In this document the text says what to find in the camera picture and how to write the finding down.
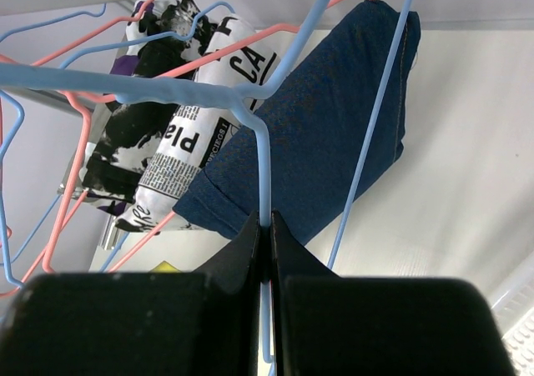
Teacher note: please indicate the white newspaper print trousers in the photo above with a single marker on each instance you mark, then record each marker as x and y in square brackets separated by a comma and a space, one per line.
[194, 137]

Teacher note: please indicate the light blue wire hanger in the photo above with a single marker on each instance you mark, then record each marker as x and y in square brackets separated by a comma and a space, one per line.
[171, 90]

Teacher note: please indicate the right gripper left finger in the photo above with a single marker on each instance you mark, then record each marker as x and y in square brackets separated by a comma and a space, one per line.
[200, 323]

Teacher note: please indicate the white plastic basket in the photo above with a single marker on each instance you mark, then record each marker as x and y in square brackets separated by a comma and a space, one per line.
[512, 306]

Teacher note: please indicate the black white floral trousers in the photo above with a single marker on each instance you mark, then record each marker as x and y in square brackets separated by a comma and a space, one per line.
[137, 101]

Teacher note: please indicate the navy blue trousers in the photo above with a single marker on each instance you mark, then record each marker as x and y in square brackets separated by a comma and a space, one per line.
[317, 122]

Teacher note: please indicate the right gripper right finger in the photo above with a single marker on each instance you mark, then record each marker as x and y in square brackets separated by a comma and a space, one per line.
[326, 324]

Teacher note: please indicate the pink wire hanger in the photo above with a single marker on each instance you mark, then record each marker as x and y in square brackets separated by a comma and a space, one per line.
[39, 152]
[231, 33]

